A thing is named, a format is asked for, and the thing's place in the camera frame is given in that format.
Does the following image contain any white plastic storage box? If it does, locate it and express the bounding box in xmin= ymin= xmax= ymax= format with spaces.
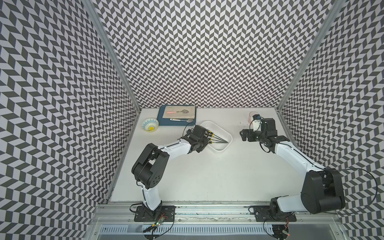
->
xmin=200 ymin=121 xmax=233 ymax=154

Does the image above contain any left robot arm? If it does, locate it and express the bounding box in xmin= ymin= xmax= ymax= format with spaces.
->
xmin=132 ymin=125 xmax=213 ymax=212

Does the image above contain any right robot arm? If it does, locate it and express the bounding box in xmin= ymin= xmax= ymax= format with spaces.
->
xmin=240 ymin=118 xmax=346 ymax=220

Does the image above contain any pink translucent cup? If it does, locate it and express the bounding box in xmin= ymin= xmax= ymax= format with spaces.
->
xmin=248 ymin=111 xmax=258 ymax=124

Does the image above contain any beige folded cloth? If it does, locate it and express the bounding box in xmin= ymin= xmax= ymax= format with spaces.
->
xmin=163 ymin=106 xmax=196 ymax=119

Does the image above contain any dark teal tray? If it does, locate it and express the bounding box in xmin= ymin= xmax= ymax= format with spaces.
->
xmin=157 ymin=105 xmax=196 ymax=127

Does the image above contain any blue yellow patterned bowl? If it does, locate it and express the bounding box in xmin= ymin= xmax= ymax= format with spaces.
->
xmin=142 ymin=118 xmax=159 ymax=133

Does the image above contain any right base wiring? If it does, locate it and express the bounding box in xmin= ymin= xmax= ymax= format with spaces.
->
xmin=263 ymin=213 xmax=296 ymax=240

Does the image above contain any base wiring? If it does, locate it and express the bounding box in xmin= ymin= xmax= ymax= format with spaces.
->
xmin=142 ymin=212 xmax=175 ymax=240
xmin=263 ymin=213 xmax=296 ymax=240

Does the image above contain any left base wiring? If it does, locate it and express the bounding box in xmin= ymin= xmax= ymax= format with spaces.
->
xmin=142 ymin=212 xmax=175 ymax=240

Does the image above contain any white handled spoon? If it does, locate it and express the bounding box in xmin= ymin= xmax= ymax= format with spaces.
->
xmin=170 ymin=118 xmax=194 ymax=123

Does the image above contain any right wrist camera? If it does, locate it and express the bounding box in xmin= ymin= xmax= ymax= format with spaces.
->
xmin=250 ymin=114 xmax=262 ymax=132

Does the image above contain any pink handled spoon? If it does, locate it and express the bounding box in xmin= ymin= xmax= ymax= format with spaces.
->
xmin=166 ymin=110 xmax=189 ymax=114

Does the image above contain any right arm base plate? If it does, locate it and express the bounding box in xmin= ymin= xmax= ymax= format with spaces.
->
xmin=252 ymin=206 xmax=297 ymax=222

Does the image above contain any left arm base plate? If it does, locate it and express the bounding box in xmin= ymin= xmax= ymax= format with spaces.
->
xmin=134 ymin=206 xmax=176 ymax=223

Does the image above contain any aluminium front rail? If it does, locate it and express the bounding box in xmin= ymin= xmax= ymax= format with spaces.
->
xmin=89 ymin=202 xmax=342 ymax=225

